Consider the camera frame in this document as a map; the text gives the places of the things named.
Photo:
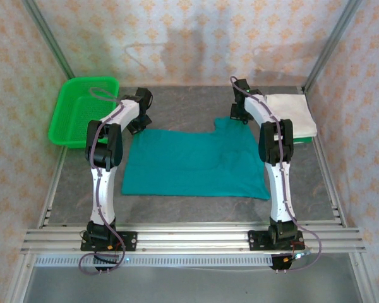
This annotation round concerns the teal t-shirt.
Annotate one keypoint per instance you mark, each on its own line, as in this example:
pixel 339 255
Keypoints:
pixel 189 164

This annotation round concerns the green plastic mesh basket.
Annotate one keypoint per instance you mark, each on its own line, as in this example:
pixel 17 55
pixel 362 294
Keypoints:
pixel 72 110

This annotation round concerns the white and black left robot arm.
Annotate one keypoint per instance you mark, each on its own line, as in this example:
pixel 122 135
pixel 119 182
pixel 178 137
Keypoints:
pixel 105 192

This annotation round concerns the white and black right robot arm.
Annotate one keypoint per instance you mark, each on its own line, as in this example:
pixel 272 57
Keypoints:
pixel 281 195

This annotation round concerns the folded white t-shirt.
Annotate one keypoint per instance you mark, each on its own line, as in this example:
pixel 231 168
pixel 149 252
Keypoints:
pixel 293 110

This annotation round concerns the folded green t-shirt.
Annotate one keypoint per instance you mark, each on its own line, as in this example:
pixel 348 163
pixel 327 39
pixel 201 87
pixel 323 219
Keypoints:
pixel 303 140

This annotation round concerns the small circuit board with LED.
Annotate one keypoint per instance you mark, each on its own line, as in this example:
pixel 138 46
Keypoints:
pixel 300 255

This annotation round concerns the aluminium table side rail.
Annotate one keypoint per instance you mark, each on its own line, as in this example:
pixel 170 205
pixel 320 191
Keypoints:
pixel 55 186
pixel 327 158

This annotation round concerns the aluminium frame post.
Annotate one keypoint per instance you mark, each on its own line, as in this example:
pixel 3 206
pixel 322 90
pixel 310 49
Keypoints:
pixel 49 38
pixel 330 44

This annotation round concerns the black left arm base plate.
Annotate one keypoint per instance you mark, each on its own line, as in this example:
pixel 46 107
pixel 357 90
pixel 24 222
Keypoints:
pixel 129 241

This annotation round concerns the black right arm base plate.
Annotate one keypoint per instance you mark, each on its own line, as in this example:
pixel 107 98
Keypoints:
pixel 256 241

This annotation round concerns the aluminium mounting rail beam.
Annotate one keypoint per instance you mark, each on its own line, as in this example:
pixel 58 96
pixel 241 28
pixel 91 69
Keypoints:
pixel 192 238

